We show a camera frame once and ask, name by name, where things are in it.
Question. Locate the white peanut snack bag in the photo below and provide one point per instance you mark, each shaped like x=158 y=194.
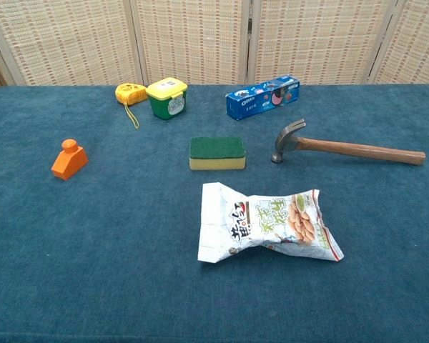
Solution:
x=264 y=228

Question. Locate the green and yellow sponge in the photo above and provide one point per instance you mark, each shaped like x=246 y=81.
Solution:
x=216 y=150

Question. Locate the blue felt table cover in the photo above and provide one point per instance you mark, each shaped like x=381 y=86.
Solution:
x=93 y=250

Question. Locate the green bin with yellow lid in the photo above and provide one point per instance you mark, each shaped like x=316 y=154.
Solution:
x=166 y=103

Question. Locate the woven folding screen panel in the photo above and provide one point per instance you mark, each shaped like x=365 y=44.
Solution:
x=414 y=46
x=318 y=39
x=193 y=39
x=68 y=39

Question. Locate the blue Oreo cookie box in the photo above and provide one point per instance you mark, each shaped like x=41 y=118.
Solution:
x=261 y=100

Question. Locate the orange toy block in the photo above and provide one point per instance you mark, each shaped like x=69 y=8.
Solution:
x=69 y=164

